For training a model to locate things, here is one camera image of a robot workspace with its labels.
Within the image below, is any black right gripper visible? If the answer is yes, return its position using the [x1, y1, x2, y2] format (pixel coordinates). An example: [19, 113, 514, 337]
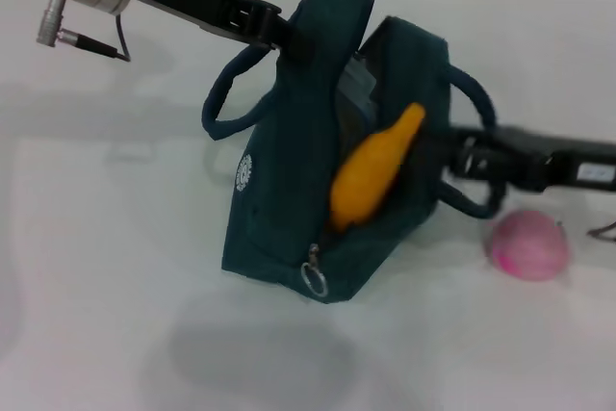
[418, 125, 616, 193]

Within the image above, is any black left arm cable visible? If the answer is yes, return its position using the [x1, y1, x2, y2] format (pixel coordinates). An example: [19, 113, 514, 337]
[57, 13, 132, 64]

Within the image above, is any yellow banana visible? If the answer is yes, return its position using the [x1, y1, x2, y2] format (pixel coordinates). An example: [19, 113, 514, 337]
[328, 102, 427, 234]

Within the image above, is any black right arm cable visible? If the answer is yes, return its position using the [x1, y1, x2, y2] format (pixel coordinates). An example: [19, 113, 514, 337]
[586, 221, 616, 242]

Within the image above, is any clear plastic food container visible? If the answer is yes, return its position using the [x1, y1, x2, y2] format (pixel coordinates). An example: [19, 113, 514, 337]
[336, 57, 381, 142]

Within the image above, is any dark teal fabric lunch bag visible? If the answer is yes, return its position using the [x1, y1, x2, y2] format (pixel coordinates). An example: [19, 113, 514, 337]
[201, 0, 497, 305]

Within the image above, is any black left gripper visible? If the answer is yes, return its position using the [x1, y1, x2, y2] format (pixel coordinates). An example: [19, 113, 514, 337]
[134, 0, 317, 64]

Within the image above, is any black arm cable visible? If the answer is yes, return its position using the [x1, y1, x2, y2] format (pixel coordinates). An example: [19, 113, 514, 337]
[57, 13, 132, 64]
[586, 221, 616, 242]

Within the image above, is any silver zipper pull ring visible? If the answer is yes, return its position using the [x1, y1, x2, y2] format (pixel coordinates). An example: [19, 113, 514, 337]
[300, 243, 329, 297]

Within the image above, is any pink peach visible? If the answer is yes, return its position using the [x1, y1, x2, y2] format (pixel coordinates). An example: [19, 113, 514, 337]
[489, 211, 569, 282]

